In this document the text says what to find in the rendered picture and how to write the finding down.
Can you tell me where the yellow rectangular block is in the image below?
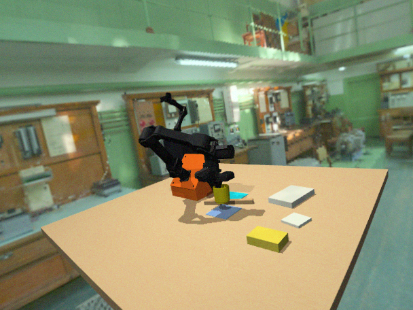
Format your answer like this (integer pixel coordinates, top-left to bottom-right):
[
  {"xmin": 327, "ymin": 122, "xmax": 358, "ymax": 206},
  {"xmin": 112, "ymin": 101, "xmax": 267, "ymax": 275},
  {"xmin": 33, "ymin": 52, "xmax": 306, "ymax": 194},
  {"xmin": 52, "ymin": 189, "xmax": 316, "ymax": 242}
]
[{"xmin": 246, "ymin": 226, "xmax": 289, "ymax": 253}]

